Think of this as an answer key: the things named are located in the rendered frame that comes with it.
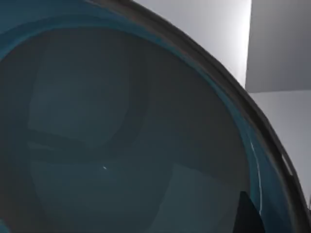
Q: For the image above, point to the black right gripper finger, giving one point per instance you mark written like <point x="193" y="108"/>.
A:
<point x="245" y="216"/>

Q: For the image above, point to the blue bowl with grey rim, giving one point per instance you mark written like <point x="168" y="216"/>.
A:
<point x="126" y="102"/>

